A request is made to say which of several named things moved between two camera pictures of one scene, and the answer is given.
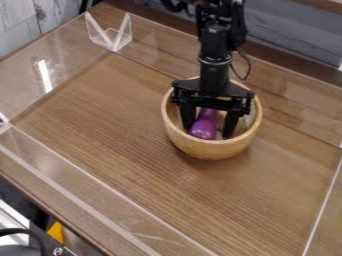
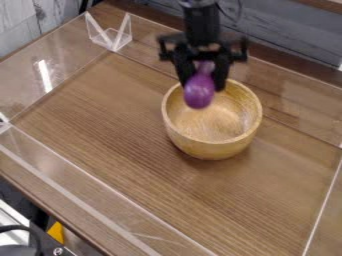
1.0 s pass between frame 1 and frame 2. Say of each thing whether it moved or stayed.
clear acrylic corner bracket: stayed
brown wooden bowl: stayed
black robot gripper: moved
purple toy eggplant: moved
